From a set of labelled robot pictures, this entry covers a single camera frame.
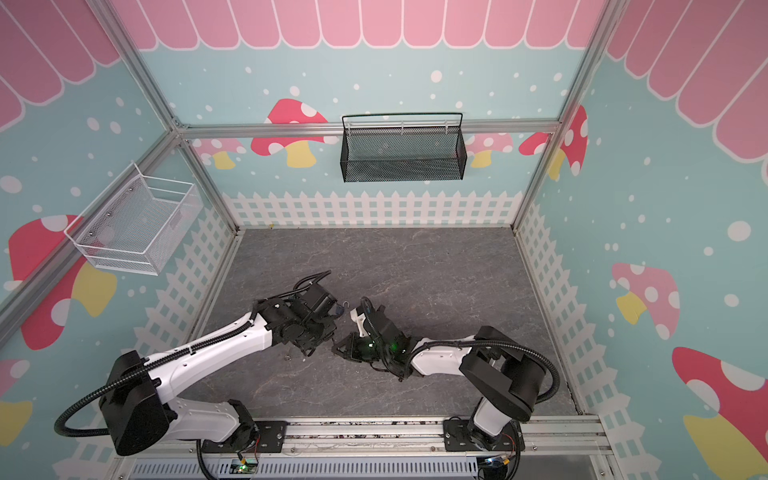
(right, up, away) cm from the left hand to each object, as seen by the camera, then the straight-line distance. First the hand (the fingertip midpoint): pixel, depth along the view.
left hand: (331, 336), depth 81 cm
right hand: (0, -3, -3) cm, 4 cm away
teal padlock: (+6, +10, -14) cm, 18 cm away
